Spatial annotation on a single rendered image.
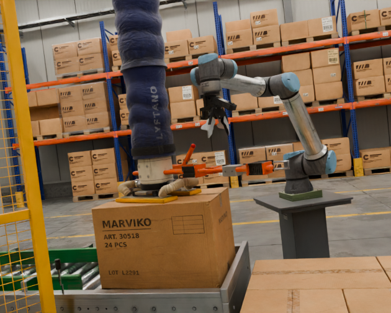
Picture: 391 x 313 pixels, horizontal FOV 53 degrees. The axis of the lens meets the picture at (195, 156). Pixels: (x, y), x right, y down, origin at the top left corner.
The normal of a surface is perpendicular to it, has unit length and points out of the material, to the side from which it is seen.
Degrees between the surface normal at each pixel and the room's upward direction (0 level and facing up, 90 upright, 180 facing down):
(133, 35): 74
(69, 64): 89
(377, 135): 90
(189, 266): 90
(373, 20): 91
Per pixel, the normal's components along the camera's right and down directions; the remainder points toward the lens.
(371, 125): -0.16, 0.07
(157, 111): 0.53, -0.37
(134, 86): -0.44, -0.15
